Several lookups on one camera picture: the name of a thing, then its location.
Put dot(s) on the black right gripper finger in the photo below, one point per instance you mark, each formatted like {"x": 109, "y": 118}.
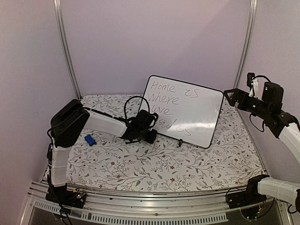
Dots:
{"x": 232, "y": 98}
{"x": 233, "y": 92}

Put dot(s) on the floral patterned table mat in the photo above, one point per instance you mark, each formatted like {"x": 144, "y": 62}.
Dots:
{"x": 229, "y": 162}

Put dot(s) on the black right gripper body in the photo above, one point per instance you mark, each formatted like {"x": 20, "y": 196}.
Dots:
{"x": 261, "y": 110}

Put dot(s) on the left aluminium corner post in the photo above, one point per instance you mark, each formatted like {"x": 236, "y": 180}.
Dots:
{"x": 65, "y": 47}

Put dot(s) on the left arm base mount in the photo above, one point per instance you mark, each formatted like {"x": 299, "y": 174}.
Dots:
{"x": 74, "y": 198}

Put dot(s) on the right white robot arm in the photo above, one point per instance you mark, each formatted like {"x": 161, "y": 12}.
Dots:
{"x": 283, "y": 126}

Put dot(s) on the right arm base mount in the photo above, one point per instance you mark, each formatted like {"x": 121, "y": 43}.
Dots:
{"x": 244, "y": 197}

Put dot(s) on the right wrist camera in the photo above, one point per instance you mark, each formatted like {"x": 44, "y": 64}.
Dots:
{"x": 250, "y": 77}

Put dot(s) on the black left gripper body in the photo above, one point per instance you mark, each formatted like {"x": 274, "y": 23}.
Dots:
{"x": 142, "y": 136}

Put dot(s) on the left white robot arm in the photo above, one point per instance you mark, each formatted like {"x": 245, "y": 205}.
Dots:
{"x": 68, "y": 123}

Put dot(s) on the small black-framed whiteboard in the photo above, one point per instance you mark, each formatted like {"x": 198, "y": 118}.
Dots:
{"x": 186, "y": 111}

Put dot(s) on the blue whiteboard eraser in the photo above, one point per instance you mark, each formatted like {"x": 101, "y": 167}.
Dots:
{"x": 90, "y": 140}

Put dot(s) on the right aluminium corner post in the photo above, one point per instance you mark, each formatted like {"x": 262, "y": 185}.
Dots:
{"x": 247, "y": 41}

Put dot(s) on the aluminium corner post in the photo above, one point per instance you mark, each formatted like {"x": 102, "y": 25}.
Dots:
{"x": 65, "y": 47}
{"x": 247, "y": 41}

